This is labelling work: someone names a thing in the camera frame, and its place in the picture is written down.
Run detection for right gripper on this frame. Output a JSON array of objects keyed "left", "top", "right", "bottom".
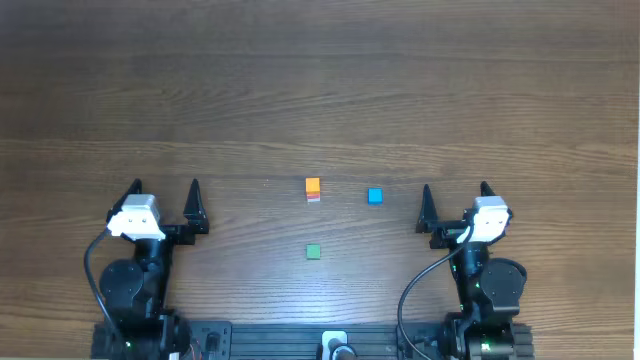
[{"left": 415, "top": 180, "right": 497, "bottom": 250}]

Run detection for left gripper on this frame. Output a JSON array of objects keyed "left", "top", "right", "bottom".
[{"left": 105, "top": 178, "right": 211, "bottom": 247}]

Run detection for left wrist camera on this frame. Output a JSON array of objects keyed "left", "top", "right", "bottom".
[{"left": 106, "top": 193, "right": 167, "bottom": 242}]

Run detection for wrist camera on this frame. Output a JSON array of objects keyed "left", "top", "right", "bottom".
[
  {"left": 106, "top": 193, "right": 167, "bottom": 242},
  {"left": 462, "top": 195, "right": 514, "bottom": 245}
]

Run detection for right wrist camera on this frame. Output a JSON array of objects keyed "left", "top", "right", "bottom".
[{"left": 462, "top": 195, "right": 514, "bottom": 245}]

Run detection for mounting rail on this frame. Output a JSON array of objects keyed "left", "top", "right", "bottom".
[{"left": 91, "top": 319, "right": 537, "bottom": 360}]

